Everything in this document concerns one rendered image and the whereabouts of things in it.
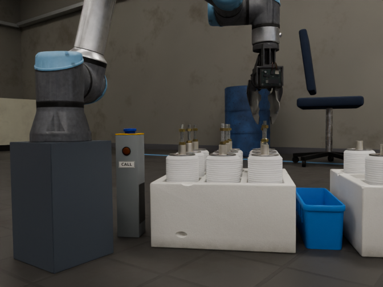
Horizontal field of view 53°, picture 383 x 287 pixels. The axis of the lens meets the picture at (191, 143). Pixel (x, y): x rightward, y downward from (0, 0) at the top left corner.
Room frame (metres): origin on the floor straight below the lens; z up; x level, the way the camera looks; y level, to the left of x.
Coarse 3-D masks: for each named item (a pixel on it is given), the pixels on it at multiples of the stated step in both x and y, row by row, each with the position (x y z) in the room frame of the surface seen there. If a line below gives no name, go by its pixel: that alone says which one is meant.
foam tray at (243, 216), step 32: (160, 192) 1.04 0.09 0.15; (192, 192) 1.03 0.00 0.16; (224, 192) 1.01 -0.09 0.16; (256, 192) 1.00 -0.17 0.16; (288, 192) 0.98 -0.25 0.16; (160, 224) 1.04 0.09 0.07; (192, 224) 1.03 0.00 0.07; (224, 224) 1.01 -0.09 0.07; (256, 224) 1.00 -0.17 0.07; (288, 224) 0.98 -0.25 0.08
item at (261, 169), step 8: (248, 160) 1.06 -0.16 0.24; (256, 160) 1.03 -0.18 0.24; (264, 160) 1.02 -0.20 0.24; (272, 160) 1.02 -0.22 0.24; (280, 160) 1.04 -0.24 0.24; (248, 168) 1.07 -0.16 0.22; (256, 168) 1.03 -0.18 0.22; (264, 168) 1.02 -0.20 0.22; (272, 168) 1.02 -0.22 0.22; (280, 168) 1.04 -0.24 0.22; (248, 176) 1.06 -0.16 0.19; (256, 176) 1.03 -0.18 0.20; (264, 176) 1.02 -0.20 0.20; (272, 176) 1.02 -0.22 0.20; (280, 176) 1.04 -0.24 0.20
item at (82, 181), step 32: (32, 160) 0.91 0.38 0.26; (64, 160) 0.89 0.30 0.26; (96, 160) 0.96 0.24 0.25; (32, 192) 0.91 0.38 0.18; (64, 192) 0.89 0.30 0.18; (96, 192) 0.96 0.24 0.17; (32, 224) 0.91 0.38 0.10; (64, 224) 0.89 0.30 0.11; (96, 224) 0.96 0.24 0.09; (32, 256) 0.91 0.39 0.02; (64, 256) 0.88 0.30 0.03; (96, 256) 0.96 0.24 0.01
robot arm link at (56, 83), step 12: (36, 60) 0.95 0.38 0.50; (48, 60) 0.93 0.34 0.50; (60, 60) 0.93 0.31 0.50; (72, 60) 0.95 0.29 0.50; (36, 72) 0.95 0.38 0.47; (48, 72) 0.93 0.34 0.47; (60, 72) 0.93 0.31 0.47; (72, 72) 0.95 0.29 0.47; (84, 72) 1.00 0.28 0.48; (36, 84) 0.95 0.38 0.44; (48, 84) 0.93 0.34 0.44; (60, 84) 0.93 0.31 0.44; (72, 84) 0.95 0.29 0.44; (84, 84) 1.00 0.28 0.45; (36, 96) 0.95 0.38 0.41; (48, 96) 0.93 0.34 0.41; (60, 96) 0.93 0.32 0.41; (72, 96) 0.95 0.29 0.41; (84, 96) 1.05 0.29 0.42
